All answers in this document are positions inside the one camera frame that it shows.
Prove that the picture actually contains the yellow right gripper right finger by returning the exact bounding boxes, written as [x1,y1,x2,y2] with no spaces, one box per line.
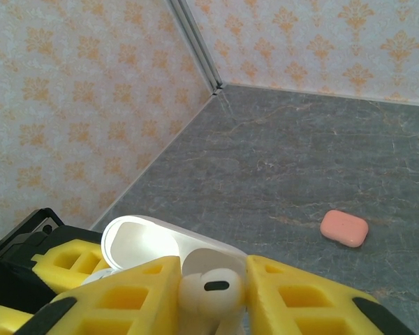
[245,254,417,335]

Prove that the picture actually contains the white earbud charging case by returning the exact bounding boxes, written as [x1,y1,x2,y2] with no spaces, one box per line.
[82,214,249,285]

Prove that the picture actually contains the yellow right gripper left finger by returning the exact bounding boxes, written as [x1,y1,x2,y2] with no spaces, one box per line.
[13,255,182,335]

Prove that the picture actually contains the white wireless earbud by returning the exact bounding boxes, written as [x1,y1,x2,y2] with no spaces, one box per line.
[177,267,248,335]

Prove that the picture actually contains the aluminium frame post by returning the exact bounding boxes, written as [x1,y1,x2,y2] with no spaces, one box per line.
[167,0,225,96]

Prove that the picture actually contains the pink earbud charging case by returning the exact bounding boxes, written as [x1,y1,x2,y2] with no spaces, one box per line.
[319,209,370,249]

